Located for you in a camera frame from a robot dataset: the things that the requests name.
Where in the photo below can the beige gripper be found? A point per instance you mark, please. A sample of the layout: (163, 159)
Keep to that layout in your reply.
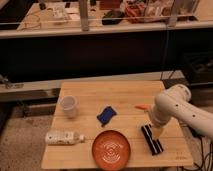
(157, 131)

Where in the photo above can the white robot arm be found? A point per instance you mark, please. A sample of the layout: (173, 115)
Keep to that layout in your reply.
(174, 102)

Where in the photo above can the orange carrot piece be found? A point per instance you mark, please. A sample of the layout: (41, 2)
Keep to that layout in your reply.
(143, 106)

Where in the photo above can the orange round plate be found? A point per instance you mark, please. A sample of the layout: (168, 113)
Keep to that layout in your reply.
(111, 150)

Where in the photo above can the blue sponge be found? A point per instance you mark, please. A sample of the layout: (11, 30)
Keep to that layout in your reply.
(105, 116)

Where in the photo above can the white plastic bottle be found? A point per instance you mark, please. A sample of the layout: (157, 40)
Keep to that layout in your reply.
(63, 138)

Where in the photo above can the black bag on shelf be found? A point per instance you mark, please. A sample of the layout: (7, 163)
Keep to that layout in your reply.
(112, 17)

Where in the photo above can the red orange cloth pile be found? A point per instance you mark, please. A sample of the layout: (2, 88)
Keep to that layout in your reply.
(134, 13)

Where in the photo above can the grey metal post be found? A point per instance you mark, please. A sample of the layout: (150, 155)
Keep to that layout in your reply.
(83, 9)

